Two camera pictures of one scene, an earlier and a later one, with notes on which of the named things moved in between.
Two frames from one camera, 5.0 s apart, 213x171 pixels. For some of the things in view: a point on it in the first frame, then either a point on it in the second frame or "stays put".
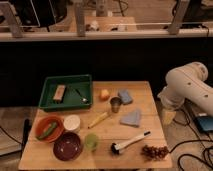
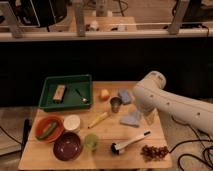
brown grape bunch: [155, 153] stays put
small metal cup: [115, 102] stays put
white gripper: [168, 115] -> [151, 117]
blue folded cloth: [132, 118] stays put
